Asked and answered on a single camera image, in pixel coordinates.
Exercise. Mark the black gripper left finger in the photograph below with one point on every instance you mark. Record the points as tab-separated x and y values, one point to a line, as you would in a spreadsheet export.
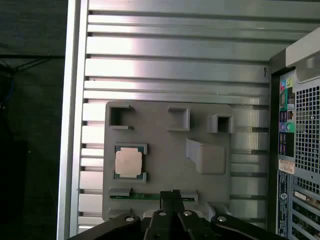
160	225

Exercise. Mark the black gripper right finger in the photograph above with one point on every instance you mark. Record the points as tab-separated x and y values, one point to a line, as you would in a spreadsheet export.
190	225

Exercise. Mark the CPU with silver top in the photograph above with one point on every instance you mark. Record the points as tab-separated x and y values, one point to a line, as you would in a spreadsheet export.
128	162

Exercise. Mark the green RAM stick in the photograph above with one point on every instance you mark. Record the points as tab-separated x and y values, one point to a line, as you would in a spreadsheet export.
145	197

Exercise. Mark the gray plastic parts rack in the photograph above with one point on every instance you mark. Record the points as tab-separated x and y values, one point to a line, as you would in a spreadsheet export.
170	160

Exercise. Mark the white and red case label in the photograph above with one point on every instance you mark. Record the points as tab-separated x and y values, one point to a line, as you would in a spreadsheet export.
286	167

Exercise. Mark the black open PC case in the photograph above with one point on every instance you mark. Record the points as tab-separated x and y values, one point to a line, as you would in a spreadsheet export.
307	125

